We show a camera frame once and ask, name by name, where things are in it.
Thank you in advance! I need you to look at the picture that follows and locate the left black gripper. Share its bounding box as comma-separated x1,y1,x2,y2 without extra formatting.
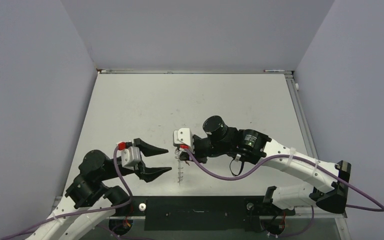
99,139,172,180

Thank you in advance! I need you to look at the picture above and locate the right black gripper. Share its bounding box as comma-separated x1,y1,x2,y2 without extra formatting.
179,135,230,164

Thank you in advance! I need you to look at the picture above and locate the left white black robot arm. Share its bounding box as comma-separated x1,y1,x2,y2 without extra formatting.
28,138,171,240

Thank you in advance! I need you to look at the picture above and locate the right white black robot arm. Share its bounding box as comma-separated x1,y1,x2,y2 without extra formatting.
173,115,351,214

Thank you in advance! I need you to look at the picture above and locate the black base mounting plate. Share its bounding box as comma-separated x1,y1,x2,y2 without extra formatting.
108,195,296,234

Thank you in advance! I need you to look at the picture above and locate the marker pen at back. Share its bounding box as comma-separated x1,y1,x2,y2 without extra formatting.
263,69,286,73

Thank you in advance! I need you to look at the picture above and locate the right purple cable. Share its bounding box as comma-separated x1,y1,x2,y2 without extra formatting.
182,145,384,239

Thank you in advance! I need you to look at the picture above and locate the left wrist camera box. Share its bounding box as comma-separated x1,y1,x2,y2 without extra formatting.
118,141,142,169

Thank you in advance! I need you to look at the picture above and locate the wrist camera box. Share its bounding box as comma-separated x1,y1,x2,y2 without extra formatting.
118,141,142,169
173,127,194,150

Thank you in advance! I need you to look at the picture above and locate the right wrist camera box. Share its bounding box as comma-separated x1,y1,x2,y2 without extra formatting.
173,127,194,150

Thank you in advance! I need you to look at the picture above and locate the aluminium rail back edge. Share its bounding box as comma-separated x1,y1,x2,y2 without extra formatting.
97,69,293,75

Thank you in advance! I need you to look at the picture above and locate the aluminium rail edge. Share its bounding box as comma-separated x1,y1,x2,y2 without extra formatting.
97,69,293,75
285,73,319,159

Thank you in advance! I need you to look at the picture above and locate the aluminium front frame rail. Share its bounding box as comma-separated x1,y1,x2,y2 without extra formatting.
47,194,348,220

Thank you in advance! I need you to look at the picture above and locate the aluminium rail right edge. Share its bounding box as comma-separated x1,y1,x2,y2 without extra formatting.
285,73,319,159

